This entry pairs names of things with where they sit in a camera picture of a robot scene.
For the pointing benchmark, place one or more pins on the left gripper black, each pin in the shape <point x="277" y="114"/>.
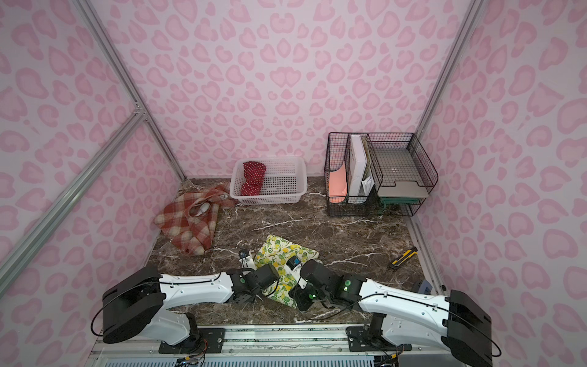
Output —
<point x="250" y="269"/>

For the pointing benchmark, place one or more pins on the lemon print skirt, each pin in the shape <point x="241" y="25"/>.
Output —
<point x="276" y="251"/>

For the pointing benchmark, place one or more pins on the red polka dot skirt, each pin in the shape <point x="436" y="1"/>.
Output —
<point x="254" y="173"/>

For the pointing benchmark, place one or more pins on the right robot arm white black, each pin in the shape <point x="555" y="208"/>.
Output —
<point x="455" y="323"/>

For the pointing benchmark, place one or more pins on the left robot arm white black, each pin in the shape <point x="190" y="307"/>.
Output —
<point x="141" y="304"/>

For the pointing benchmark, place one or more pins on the red plaid skirt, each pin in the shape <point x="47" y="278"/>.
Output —
<point x="190" y="220"/>

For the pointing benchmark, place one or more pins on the yellow black utility knife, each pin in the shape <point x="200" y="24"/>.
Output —
<point x="402" y="259"/>

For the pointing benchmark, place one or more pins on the pink folder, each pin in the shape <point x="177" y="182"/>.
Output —
<point x="337" y="186"/>

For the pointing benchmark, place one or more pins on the white plastic basket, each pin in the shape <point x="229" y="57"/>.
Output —
<point x="285" y="181"/>

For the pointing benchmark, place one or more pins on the green book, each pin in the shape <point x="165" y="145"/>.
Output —
<point x="399" y="201"/>

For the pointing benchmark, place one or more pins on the grey blue stapler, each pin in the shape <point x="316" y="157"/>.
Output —
<point x="425" y="288"/>

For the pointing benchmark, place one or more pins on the white envelope papers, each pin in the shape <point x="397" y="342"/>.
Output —
<point x="367" y="185"/>

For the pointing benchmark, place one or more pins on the white binder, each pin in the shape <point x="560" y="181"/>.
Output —
<point x="357" y="164"/>

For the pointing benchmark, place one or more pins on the grey laptop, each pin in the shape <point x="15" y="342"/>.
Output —
<point x="398" y="173"/>

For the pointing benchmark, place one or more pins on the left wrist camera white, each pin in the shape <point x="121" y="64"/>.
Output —
<point x="246" y="260"/>

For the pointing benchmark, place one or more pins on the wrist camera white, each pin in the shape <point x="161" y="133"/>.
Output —
<point x="293" y="268"/>
<point x="246" y="260"/>

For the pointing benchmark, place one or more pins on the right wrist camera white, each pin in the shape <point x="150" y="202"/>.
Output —
<point x="293" y="268"/>

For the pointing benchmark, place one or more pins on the aluminium front rail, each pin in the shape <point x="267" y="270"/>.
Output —
<point x="306" y="345"/>

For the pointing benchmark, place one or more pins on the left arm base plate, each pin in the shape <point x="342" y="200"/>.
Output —
<point x="197" y="340"/>

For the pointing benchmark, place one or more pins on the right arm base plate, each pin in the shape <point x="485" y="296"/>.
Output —
<point x="368" y="338"/>

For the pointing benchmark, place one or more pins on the black wire desk organizer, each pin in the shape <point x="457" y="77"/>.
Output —
<point x="338" y="147"/>

